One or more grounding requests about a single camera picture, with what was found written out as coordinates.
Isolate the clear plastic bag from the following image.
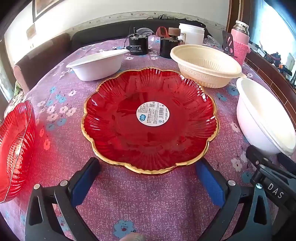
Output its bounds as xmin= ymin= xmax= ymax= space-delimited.
xmin=203 ymin=36 xmax=222 ymax=49

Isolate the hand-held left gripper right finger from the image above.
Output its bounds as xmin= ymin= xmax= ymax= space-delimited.
xmin=195 ymin=158 xmax=272 ymax=241

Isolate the dark sofa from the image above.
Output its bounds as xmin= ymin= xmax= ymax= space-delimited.
xmin=70 ymin=20 xmax=228 ymax=51

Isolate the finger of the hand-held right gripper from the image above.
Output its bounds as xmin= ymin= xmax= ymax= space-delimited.
xmin=246 ymin=146 xmax=270 ymax=171
xmin=277 ymin=153 xmax=296 ymax=169

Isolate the white paper bowl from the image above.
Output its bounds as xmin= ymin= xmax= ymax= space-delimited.
xmin=236 ymin=77 xmax=296 ymax=156
xmin=66 ymin=49 xmax=129 ymax=81

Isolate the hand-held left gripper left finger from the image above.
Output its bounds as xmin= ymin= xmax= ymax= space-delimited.
xmin=25 ymin=157 xmax=101 ymax=241

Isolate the pink knitted bottle sleeve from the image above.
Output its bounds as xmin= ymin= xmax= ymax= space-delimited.
xmin=232 ymin=39 xmax=250 ymax=66

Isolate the clutter on window sill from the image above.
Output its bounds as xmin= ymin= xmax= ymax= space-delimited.
xmin=250 ymin=42 xmax=296 ymax=81

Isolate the purple floral tablecloth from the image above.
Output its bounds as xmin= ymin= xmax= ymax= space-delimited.
xmin=0 ymin=38 xmax=287 ymax=241

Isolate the white plastic jar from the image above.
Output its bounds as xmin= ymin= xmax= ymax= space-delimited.
xmin=179 ymin=22 xmax=206 ymax=45

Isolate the cream patterned plastic bowl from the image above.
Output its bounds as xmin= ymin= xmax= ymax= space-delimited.
xmin=170 ymin=44 xmax=247 ymax=89

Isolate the black jar with wooden lid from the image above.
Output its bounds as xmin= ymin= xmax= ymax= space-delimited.
xmin=160 ymin=27 xmax=184 ymax=59

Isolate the red glass plate gold rim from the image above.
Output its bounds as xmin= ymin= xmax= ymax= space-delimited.
xmin=80 ymin=67 xmax=219 ymax=175
xmin=0 ymin=99 xmax=36 ymax=204

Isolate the pink thermos bottle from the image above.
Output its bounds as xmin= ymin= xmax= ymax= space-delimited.
xmin=231 ymin=20 xmax=250 ymax=66

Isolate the framed wall picture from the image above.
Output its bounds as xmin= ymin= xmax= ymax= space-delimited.
xmin=32 ymin=0 xmax=62 ymax=22

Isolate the small wall plaque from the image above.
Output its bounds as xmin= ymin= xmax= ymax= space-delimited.
xmin=26 ymin=23 xmax=36 ymax=39

